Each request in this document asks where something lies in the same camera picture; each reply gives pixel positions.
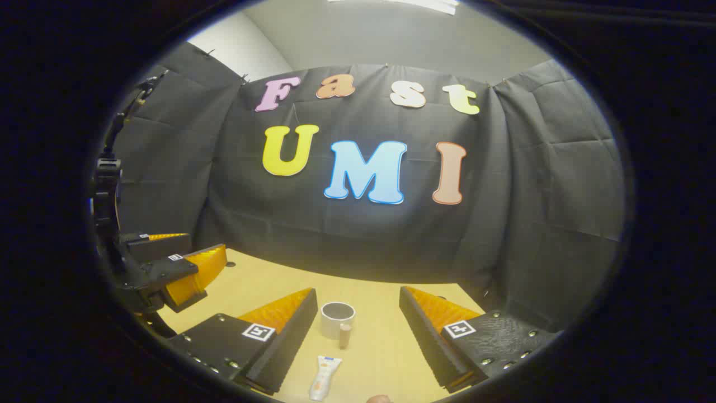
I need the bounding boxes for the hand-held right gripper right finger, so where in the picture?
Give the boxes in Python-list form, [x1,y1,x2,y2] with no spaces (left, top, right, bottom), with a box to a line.
[399,285,562,393]

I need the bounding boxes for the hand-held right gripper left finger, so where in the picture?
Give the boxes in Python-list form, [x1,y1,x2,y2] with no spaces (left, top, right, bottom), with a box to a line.
[168,288,318,396]

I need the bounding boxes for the white cup with wooden handle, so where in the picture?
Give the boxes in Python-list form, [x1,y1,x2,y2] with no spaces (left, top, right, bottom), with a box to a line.
[320,302,356,350]

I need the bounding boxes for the white toothpaste tube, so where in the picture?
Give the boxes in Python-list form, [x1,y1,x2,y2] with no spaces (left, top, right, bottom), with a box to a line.
[309,355,343,402]

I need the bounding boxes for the light wooden desktop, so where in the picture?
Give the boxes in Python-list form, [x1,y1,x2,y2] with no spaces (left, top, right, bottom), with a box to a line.
[157,249,487,403]

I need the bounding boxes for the black backdrop cloth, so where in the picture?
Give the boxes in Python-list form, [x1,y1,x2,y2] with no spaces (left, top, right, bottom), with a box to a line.
[109,42,626,334]

